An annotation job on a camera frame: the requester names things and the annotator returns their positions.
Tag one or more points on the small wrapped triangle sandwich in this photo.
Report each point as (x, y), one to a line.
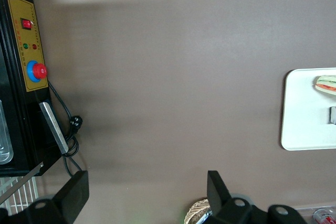
(326, 85)

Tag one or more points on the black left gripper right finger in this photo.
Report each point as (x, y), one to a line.
(220, 200)

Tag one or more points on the black sealing machine yellow panel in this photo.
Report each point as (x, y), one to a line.
(23, 129)

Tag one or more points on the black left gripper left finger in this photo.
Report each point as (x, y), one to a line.
(73, 195)

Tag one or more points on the clear acrylic bottle rack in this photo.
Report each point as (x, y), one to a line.
(304, 211)

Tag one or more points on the light oval wicker basket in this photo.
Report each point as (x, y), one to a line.
(195, 208)

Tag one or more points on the clear plastic container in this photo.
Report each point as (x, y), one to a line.
(5, 140)

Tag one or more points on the beige plastic tray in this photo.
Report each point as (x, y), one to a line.
(302, 119)

